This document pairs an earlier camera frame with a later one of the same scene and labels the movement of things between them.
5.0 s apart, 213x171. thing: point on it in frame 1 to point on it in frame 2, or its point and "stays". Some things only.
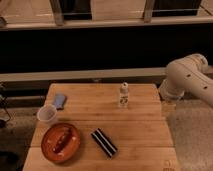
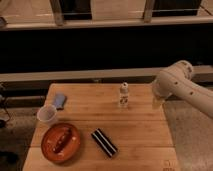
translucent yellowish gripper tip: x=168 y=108 to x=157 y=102
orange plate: x=60 y=143 stays
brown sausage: x=63 y=141 stays
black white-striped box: x=99 y=136 stays
